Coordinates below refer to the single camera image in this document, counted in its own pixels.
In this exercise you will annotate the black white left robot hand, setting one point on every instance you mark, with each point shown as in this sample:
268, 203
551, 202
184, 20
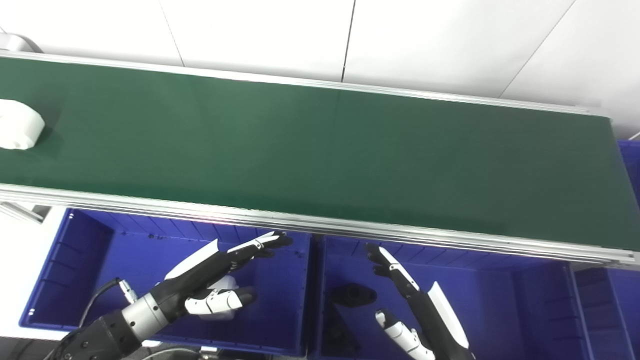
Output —
200, 280

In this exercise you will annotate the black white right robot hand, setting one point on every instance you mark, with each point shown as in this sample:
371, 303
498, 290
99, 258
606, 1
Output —
435, 320

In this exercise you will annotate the white cylindrical part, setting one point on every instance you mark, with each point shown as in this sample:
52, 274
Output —
17, 125
222, 283

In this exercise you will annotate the blue bin with black parts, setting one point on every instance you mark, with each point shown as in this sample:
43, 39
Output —
490, 300

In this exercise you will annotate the blue bin with white parts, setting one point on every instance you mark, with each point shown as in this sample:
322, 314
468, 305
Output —
125, 260

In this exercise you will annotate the black angular part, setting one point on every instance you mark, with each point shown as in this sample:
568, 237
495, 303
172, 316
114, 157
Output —
337, 330

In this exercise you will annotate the empty blue bin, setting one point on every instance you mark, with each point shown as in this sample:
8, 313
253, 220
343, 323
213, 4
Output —
610, 310

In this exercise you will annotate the green conveyor belt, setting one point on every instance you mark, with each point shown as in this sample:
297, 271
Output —
320, 150

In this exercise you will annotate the blue bin behind conveyor end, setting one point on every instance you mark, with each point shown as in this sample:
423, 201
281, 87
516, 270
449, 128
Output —
631, 165

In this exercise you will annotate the grey conveyor end housing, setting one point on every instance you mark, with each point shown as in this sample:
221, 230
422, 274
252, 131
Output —
15, 42

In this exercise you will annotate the aluminium conveyor support bracket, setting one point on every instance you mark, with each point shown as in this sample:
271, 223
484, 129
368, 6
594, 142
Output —
22, 211

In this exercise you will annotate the thin aluminium conveyor side rail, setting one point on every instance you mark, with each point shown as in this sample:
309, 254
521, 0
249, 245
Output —
300, 82

